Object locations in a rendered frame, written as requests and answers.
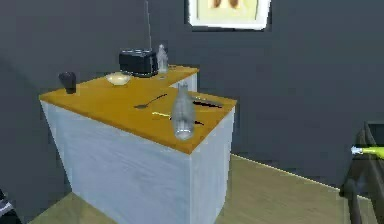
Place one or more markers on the large clear glass bottle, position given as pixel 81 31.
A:
pixel 182 115

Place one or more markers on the black knife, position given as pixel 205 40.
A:
pixel 206 102

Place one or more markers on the dark spoon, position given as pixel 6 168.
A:
pixel 150 101

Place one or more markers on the small clear glass bottle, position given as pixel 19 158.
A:
pixel 162 60

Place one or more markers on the black toaster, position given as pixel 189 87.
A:
pixel 138 62

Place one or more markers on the white counter with orange top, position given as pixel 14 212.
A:
pixel 133 166

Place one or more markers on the pale yellow bowl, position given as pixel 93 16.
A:
pixel 118 78

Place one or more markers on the white framed picture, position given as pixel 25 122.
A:
pixel 229 13

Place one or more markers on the black cup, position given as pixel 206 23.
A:
pixel 68 81

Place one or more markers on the yellow green spray bottle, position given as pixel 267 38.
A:
pixel 370 150

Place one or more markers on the dark table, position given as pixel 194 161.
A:
pixel 366 173

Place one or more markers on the black striped object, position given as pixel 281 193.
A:
pixel 7 210

